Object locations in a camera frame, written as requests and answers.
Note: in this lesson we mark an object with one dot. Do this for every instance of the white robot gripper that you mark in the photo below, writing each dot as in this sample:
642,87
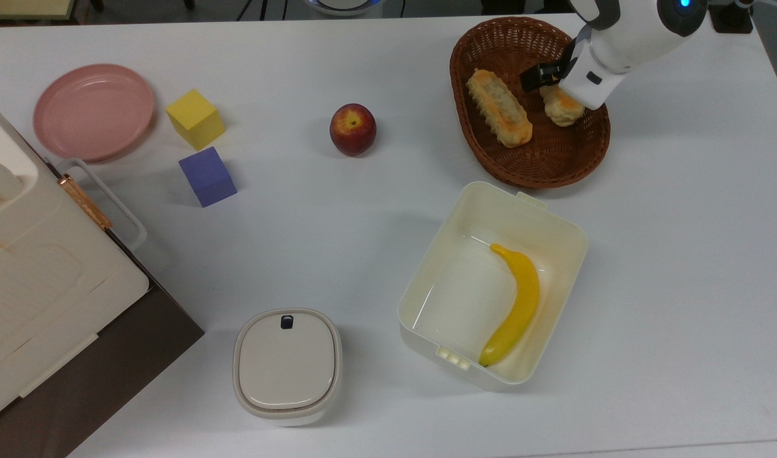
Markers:
591,77

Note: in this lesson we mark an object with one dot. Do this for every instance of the short toasted bread roll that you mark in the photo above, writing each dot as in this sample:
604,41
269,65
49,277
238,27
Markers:
563,109

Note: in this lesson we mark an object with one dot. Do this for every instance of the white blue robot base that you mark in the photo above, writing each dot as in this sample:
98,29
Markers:
343,5

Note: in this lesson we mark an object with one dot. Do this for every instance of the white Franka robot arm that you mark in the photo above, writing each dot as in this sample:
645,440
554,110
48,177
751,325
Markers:
643,25

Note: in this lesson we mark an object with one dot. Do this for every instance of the long ridged bread roll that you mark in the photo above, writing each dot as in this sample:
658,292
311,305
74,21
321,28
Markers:
500,108

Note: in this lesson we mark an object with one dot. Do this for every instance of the brown wicker basket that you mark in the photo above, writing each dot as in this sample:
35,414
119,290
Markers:
541,159

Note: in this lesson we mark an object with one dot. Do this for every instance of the red apple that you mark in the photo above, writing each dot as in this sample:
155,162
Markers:
353,130

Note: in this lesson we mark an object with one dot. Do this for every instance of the black table clamp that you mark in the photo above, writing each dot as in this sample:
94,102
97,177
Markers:
733,20

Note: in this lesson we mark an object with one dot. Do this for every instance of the yellow banana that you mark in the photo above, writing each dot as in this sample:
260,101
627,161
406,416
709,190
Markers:
521,305

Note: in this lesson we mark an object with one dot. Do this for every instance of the open white plastic box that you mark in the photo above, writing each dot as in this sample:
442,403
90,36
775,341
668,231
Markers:
465,299

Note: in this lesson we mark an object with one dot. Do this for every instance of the purple foam cube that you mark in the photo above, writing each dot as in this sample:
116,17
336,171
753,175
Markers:
208,177

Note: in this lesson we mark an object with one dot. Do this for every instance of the yellow foam cube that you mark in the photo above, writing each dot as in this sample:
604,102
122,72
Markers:
195,119

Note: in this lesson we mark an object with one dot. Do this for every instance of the white lidded container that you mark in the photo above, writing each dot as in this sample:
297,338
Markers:
287,366

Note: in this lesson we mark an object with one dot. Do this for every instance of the pink round plate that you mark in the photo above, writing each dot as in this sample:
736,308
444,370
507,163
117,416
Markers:
93,112

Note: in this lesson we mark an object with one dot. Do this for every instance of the brown appliance base board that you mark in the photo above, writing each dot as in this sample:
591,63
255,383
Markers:
121,375

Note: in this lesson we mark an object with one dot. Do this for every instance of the pale yellow side table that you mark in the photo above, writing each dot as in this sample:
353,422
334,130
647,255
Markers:
26,7

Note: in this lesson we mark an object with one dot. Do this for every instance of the white countertop appliance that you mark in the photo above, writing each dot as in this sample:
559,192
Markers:
39,280

